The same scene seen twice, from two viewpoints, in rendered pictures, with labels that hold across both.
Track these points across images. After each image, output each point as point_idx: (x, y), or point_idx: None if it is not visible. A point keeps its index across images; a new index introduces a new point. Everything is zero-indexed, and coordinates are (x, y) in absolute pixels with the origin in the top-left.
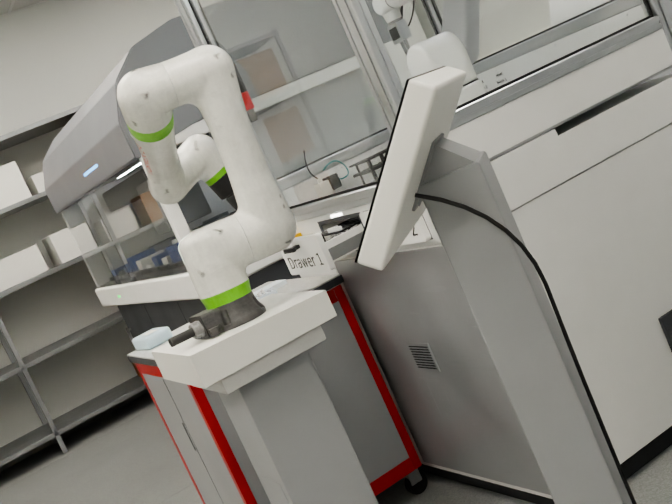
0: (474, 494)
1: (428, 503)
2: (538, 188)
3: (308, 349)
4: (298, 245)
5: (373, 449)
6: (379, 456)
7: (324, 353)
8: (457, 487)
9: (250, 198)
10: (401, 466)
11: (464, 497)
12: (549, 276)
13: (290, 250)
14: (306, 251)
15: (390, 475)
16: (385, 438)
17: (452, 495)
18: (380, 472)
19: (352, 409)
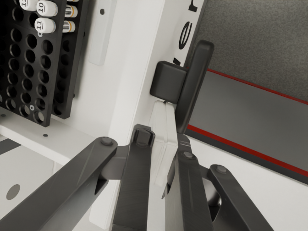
0: (208, 10)
1: (220, 51)
2: None
3: (227, 122)
4: (162, 61)
5: (224, 81)
6: (222, 79)
7: (209, 109)
8: (197, 37)
9: None
10: (211, 70)
11: (212, 18)
12: None
13: (206, 66)
14: (177, 25)
15: (223, 74)
16: (207, 76)
17: (209, 33)
18: (230, 79)
19: (220, 90)
